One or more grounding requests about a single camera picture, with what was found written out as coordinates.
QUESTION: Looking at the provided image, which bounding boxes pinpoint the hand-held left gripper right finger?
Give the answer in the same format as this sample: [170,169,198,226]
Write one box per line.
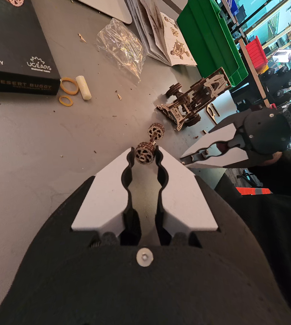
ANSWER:
[156,147,219,232]

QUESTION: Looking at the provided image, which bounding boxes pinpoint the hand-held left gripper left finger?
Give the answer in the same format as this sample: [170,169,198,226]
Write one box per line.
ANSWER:
[71,148,136,232]

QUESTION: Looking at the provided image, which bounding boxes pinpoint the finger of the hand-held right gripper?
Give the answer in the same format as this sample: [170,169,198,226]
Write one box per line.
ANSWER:
[180,115,246,160]
[181,147,250,169]

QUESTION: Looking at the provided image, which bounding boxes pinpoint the wooden buggy model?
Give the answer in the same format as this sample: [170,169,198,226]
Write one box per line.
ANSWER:
[156,67,232,131]

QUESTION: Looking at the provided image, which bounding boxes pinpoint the wooden wheel axle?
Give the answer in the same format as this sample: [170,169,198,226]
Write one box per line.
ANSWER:
[135,123,165,165]

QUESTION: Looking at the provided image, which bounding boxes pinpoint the black model box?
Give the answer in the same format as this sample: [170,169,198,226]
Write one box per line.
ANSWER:
[0,0,61,95]

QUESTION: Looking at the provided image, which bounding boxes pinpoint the person's right hand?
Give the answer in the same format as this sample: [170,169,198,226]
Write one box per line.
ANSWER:
[258,151,285,167]

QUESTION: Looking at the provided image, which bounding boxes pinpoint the wooden sheet offcut with holes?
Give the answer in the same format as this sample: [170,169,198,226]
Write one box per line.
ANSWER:
[204,103,221,125]

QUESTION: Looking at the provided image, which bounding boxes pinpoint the orange reflective band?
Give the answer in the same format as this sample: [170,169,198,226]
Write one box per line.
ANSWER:
[235,187,273,196]

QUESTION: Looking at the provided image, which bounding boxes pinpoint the row of black labelled devices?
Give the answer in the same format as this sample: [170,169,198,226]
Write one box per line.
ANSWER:
[258,63,291,107]

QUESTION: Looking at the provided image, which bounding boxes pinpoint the red plastic bin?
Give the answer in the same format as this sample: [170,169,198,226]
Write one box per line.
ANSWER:
[246,36,269,69]

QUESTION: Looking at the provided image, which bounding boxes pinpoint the green plastic bin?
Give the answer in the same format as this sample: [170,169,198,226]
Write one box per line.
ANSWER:
[176,0,249,87]

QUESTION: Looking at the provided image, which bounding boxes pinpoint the instruction booklet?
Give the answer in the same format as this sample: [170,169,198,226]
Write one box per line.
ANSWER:
[126,0,197,67]

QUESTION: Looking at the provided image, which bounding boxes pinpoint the white wax cylinder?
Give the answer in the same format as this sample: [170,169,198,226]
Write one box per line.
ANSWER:
[76,75,92,100]

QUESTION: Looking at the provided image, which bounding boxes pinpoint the large rubber band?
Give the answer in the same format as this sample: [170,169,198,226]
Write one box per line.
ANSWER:
[60,77,79,95]

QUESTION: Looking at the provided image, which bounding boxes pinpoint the clear plastic bag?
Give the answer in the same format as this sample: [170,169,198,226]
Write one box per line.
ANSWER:
[96,18,147,85]

